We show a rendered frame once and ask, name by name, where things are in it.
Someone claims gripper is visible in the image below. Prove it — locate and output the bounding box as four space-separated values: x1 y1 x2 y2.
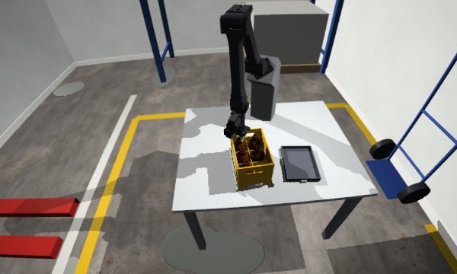
234 125 251 142

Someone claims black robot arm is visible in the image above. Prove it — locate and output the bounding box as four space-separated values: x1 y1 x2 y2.
220 5 273 139

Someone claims brown glass bottle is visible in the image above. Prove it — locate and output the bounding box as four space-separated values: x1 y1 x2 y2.
248 134 260 151

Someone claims yellow crate with cross dividers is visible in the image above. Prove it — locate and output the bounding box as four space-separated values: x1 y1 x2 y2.
231 128 275 189

